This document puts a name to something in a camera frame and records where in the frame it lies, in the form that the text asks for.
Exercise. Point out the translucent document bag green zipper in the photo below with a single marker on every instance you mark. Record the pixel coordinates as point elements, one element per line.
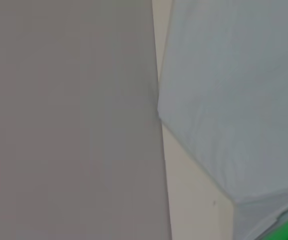
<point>233,100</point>

